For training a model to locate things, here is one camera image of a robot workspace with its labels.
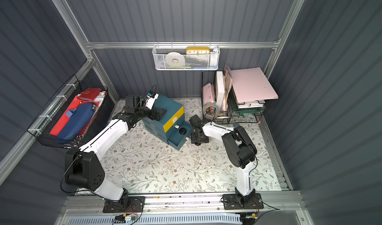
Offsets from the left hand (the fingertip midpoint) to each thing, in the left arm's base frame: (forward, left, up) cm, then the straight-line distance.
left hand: (160, 107), depth 85 cm
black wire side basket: (-21, +45, +13) cm, 51 cm away
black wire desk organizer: (+6, -46, -12) cm, 48 cm away
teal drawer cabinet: (-8, -6, -10) cm, 14 cm away
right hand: (-11, -24, -23) cm, 35 cm away
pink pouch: (+21, -30, -9) cm, 38 cm away
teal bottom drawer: (-6, -10, -22) cm, 25 cm away
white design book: (+11, -35, +3) cm, 37 cm away
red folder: (+2, +37, +8) cm, 38 cm away
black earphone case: (-3, -12, -21) cm, 24 cm away
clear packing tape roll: (+10, -29, -9) cm, 32 cm away
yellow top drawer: (-3, -10, -3) cm, 11 cm away
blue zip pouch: (-14, +36, +8) cm, 39 cm away
